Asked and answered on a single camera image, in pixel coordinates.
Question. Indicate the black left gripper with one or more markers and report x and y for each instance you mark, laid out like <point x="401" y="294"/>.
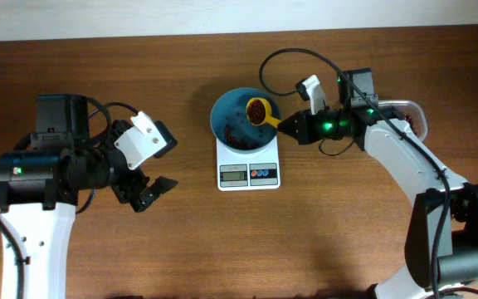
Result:
<point x="124" y="183"/>

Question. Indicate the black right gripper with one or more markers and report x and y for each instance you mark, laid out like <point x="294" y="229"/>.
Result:
<point x="309" y="127"/>

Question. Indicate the yellow measuring scoop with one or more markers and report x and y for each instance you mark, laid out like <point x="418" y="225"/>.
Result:
<point x="259" y="112"/>

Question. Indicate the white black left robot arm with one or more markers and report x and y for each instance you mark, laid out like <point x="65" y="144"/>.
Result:
<point x="76" y="146"/>

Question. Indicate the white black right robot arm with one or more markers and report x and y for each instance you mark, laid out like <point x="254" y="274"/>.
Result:
<point x="441" y="248"/>

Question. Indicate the teal plastic bowl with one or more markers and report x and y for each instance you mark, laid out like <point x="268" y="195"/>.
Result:
<point x="230" y="125"/>

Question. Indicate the white digital kitchen scale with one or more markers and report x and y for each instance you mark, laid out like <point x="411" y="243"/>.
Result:
<point x="245" y="170"/>

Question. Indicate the clear container of red beans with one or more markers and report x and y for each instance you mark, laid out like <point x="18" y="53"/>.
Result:
<point x="413" y="113"/>

